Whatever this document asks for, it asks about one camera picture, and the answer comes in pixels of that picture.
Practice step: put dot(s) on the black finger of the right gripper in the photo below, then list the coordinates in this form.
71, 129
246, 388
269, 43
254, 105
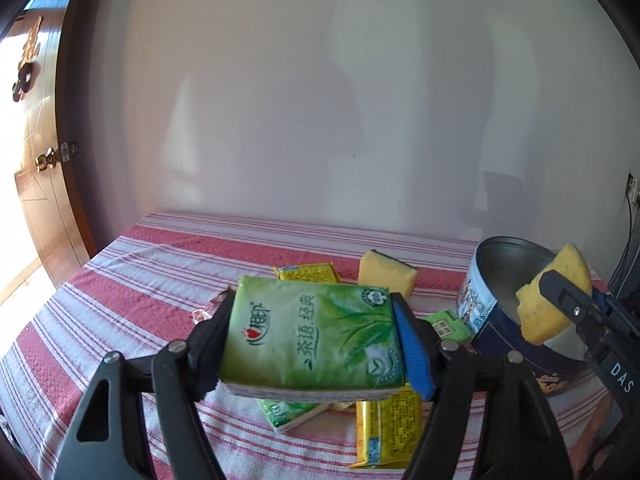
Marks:
599, 318

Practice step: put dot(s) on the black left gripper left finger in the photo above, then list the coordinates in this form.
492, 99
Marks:
107, 437

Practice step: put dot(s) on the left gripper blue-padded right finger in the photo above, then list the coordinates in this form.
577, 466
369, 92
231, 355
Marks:
519, 437

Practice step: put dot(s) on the yellow tissue pack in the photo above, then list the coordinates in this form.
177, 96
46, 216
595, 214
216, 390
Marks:
388, 431
308, 272

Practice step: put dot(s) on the green small packet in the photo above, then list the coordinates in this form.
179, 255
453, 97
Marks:
448, 326

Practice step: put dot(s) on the round metal cookie tin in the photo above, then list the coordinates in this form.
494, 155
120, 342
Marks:
487, 304

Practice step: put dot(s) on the small green tissue pack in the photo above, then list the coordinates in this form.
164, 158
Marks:
286, 415

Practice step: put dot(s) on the large green tissue pack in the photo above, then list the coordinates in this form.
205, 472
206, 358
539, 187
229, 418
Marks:
312, 342

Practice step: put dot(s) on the yellow green scouring sponge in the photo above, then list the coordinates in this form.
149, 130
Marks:
380, 270

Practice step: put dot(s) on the red snack wrapper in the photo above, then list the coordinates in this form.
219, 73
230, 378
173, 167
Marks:
206, 312

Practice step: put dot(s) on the red white striped cloth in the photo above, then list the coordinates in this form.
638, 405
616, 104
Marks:
139, 293

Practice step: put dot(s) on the wooden door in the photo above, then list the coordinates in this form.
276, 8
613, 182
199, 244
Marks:
37, 71

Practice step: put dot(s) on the wall power socket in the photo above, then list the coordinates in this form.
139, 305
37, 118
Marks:
633, 189

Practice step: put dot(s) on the brass door handle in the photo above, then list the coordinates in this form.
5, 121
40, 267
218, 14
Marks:
53, 156

